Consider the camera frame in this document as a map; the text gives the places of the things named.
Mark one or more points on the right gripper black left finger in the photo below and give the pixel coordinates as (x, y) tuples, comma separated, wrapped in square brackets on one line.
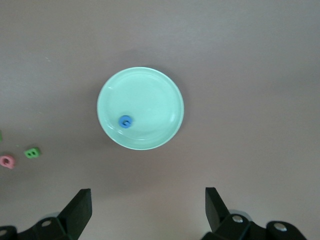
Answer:
[(80, 210)]

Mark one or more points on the green foam letter N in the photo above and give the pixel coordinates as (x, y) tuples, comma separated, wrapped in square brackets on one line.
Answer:
[(1, 136)]

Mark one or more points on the blue foam letter G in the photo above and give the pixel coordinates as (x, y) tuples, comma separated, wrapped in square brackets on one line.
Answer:
[(121, 122)]

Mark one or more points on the green foam letter B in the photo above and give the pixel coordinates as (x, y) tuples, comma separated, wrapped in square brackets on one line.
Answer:
[(28, 155)]

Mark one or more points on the light green plate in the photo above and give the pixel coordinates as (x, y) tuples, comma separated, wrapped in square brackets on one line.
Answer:
[(150, 100)]

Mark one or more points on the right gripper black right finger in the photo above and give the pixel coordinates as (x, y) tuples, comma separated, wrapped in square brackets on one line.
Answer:
[(215, 210)]

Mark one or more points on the pink foam letter Q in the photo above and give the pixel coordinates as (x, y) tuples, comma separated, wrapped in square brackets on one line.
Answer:
[(10, 165)]

